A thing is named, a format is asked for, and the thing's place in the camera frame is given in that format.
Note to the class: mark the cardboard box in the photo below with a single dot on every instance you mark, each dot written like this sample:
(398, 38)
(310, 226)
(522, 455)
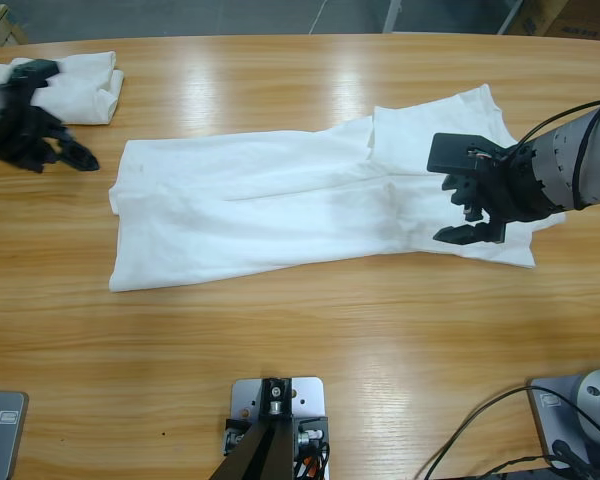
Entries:
(580, 15)

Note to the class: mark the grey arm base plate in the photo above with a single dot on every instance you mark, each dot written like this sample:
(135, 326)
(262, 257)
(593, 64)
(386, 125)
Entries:
(5, 445)
(547, 425)

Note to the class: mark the white metal leg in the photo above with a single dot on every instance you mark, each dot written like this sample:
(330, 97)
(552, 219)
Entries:
(393, 15)
(510, 15)

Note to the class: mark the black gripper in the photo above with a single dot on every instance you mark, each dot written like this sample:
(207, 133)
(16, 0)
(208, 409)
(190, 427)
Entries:
(20, 135)
(520, 195)

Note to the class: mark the wooden pallet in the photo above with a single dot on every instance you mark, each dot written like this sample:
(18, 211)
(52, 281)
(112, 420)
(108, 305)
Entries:
(0, 25)

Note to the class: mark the white mounting block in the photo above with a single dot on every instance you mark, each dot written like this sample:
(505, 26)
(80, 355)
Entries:
(311, 395)

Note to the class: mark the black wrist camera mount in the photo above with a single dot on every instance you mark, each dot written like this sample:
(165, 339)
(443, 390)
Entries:
(35, 67)

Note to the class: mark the dark camera post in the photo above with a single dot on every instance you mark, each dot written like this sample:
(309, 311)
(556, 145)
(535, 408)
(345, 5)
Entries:
(265, 450)

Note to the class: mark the white T-shirt with black print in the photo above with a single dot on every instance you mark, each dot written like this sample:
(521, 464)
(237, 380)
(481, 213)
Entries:
(280, 225)

